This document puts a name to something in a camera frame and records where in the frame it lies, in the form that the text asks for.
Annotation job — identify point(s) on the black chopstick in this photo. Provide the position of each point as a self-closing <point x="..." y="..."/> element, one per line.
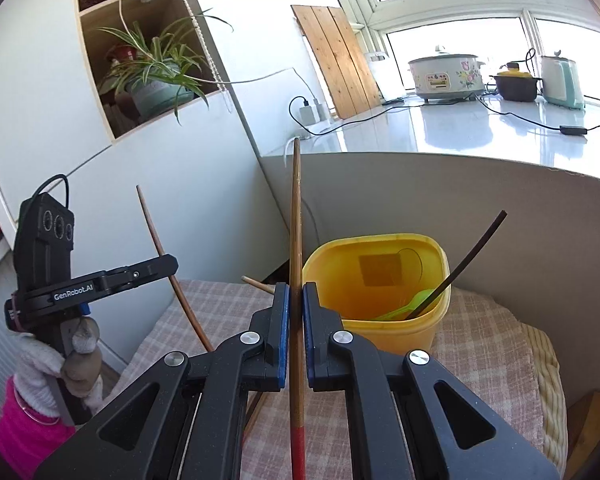
<point x="472" y="255"/>

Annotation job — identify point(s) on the white cabinet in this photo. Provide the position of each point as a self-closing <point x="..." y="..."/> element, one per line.
<point x="180" y="185"/>

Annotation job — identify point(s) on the white floral slow cooker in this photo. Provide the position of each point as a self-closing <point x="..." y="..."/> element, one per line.
<point x="445" y="77"/>

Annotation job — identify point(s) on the white window frame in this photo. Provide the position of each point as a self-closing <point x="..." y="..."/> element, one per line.
<point x="380" y="15"/>

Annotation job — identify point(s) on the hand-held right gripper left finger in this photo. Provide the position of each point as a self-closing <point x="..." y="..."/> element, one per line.
<point x="280" y="340"/>

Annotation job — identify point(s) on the person's left forearm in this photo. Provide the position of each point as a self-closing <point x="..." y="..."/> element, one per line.
<point x="20" y="440"/>

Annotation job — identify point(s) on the pink checked tablecloth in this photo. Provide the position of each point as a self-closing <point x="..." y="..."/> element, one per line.
<point x="480" y="330"/>

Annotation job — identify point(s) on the mint green electric kettle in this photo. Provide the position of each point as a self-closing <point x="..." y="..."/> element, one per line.
<point x="560" y="82"/>

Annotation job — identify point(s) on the black power adapter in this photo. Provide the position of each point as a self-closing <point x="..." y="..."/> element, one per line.
<point x="573" y="130"/>

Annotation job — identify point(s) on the white cutting board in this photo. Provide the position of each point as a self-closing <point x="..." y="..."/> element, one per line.
<point x="376" y="77"/>

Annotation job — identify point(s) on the person's left hand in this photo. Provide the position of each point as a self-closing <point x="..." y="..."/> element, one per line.
<point x="82" y="360"/>

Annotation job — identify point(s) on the dark pot with yellow lid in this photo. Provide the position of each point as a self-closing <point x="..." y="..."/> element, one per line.
<point x="517" y="87"/>

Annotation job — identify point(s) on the green ceramic plant pot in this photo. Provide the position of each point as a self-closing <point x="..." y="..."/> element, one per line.
<point x="155" y="97"/>

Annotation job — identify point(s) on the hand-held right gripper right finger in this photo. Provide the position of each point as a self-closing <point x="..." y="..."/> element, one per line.
<point x="311" y="340"/>

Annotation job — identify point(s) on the wooden slat board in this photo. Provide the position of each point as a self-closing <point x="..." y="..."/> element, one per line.
<point x="340" y="60"/>

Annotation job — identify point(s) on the red clay teapot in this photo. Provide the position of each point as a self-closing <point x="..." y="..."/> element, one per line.
<point x="121" y="55"/>

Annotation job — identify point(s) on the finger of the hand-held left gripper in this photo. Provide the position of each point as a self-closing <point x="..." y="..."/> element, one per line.
<point x="155" y="269"/>

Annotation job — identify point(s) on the yellow plastic container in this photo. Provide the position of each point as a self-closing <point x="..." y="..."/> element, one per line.
<point x="380" y="337"/>

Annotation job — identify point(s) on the brown chopstick with red end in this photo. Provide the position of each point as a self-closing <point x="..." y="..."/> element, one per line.
<point x="254" y="410"/>
<point x="257" y="285"/>
<point x="152" y="230"/>
<point x="296" y="220"/>

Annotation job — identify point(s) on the white plug charger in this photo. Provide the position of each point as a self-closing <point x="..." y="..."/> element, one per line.
<point x="308" y="112"/>

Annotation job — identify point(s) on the spider plant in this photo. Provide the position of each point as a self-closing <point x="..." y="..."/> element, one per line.
<point x="165" y="60"/>

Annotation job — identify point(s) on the white window counter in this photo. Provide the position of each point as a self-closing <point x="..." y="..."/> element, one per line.
<point x="430" y="130"/>

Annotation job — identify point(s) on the beige ribbed cushion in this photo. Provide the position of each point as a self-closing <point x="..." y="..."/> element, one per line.
<point x="547" y="385"/>

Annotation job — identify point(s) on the green plastic spoon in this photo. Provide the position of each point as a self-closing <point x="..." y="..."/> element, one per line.
<point x="415" y="302"/>

